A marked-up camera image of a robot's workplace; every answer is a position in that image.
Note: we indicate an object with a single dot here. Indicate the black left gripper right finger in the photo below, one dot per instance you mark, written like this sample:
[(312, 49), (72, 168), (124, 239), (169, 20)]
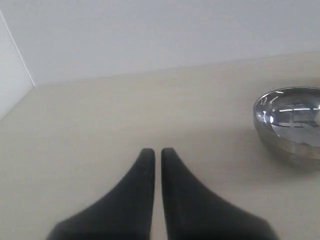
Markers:
[(193, 212)]

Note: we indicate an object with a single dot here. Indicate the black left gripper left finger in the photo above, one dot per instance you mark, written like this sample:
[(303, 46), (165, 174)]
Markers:
[(124, 213)]

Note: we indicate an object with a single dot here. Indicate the smooth steel bowl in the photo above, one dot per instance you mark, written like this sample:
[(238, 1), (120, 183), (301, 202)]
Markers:
[(287, 121)]

